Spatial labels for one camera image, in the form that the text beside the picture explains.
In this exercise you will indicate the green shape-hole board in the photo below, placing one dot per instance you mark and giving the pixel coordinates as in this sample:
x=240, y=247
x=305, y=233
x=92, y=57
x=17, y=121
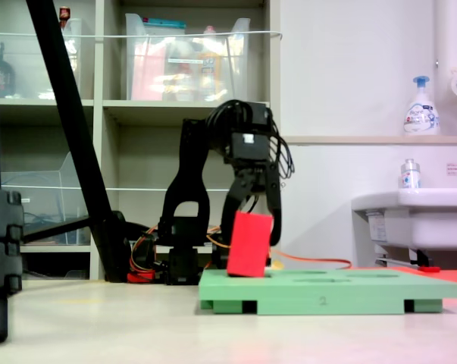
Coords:
x=326, y=290

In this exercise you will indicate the red square block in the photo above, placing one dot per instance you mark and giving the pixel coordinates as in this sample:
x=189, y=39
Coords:
x=249, y=244

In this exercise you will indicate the yellow bottle pink cap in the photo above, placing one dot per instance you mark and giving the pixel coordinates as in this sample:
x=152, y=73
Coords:
x=210, y=68

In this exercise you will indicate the black tripod leg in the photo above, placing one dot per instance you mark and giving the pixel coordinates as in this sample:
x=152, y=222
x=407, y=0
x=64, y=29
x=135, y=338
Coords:
x=67, y=98

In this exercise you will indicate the clear bin with bottles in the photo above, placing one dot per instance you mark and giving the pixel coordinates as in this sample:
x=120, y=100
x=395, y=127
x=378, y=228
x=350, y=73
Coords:
x=27, y=68

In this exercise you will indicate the small red clip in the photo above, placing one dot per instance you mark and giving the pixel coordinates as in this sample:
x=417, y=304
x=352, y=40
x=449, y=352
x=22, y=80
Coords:
x=429, y=269

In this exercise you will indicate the beige shelf unit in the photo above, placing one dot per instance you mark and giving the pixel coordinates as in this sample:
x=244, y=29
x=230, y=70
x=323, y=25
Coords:
x=148, y=110

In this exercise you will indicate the large clear storage bin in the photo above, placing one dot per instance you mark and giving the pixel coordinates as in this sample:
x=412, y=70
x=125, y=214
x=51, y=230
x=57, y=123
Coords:
x=235, y=68

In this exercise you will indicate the pink packet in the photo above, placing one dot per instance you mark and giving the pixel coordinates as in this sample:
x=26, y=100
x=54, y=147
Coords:
x=146, y=76

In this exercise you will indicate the white sink basin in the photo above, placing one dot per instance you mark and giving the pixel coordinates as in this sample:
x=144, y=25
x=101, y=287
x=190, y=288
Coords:
x=425, y=220

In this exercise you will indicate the empty clear plastic bin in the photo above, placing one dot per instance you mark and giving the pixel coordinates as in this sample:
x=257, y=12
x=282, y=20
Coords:
x=42, y=189

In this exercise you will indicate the dark round bottle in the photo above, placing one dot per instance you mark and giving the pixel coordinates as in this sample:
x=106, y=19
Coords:
x=2, y=74

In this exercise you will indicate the notched black stack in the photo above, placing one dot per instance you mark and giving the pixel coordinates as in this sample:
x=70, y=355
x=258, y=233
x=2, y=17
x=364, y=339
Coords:
x=0, y=242

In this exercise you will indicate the brown capped bottle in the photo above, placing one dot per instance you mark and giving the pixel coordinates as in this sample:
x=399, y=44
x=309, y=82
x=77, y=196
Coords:
x=64, y=15

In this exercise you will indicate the circuit board with connectors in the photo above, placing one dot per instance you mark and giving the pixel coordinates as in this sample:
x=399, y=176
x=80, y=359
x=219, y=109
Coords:
x=275, y=264

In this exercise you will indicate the white pump soap bottle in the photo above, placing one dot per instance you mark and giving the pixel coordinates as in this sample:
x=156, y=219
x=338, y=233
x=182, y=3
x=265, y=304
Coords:
x=421, y=113

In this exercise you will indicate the small clear sanitizer bottle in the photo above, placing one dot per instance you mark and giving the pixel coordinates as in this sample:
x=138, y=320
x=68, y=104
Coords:
x=410, y=176

